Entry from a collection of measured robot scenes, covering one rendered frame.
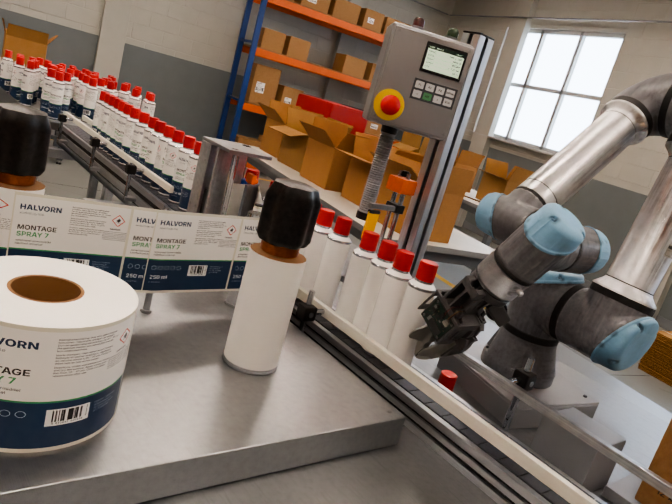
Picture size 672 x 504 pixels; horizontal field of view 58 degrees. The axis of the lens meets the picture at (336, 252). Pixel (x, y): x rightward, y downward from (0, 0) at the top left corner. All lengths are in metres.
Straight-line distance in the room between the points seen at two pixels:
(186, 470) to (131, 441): 0.07
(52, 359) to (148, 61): 8.04
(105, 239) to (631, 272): 0.89
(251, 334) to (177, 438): 0.22
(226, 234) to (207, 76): 7.76
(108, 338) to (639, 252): 0.88
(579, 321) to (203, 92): 7.96
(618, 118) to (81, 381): 0.97
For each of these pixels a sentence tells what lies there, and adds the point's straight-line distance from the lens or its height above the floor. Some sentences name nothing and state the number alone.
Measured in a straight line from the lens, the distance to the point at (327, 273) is 1.24.
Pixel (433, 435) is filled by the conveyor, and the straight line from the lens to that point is 1.02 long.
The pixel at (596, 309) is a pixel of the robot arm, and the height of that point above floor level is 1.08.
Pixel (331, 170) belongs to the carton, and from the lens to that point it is 3.52.
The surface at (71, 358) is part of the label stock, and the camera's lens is 0.69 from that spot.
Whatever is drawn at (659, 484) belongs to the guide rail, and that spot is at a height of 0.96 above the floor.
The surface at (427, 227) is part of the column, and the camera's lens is 1.28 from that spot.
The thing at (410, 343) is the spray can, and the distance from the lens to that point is 1.10.
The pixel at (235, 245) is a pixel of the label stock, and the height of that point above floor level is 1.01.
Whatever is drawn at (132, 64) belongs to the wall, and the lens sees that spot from 8.61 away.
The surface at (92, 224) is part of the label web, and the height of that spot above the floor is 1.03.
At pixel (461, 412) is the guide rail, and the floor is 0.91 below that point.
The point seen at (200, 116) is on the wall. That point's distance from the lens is 8.86.
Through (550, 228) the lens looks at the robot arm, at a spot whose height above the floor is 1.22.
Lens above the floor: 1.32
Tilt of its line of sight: 14 degrees down
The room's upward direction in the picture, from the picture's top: 16 degrees clockwise
